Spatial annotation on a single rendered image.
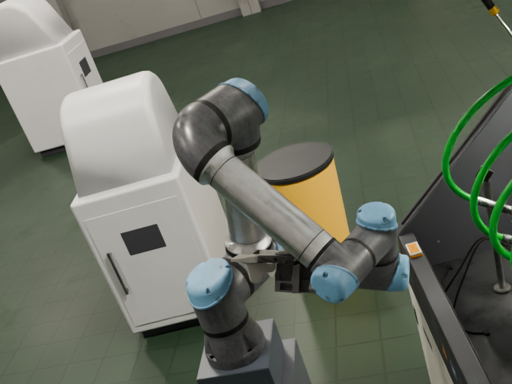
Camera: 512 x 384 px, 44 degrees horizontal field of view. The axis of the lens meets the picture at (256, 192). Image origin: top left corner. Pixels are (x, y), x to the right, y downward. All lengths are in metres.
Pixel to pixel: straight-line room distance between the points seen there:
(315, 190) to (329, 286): 1.87
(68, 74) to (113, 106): 3.49
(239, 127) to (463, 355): 0.63
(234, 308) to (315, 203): 1.59
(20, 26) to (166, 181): 3.89
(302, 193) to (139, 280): 0.89
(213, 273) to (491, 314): 0.66
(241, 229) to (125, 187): 1.51
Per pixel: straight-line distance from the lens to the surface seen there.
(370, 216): 1.19
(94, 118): 2.95
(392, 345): 2.81
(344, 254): 1.14
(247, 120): 1.28
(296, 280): 1.31
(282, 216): 1.14
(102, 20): 10.95
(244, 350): 1.52
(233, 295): 1.46
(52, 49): 6.38
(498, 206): 1.17
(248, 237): 1.46
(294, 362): 1.65
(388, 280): 1.27
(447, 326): 1.41
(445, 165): 1.29
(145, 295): 3.16
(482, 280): 1.72
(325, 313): 3.06
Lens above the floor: 1.89
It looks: 26 degrees down
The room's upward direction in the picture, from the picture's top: 19 degrees counter-clockwise
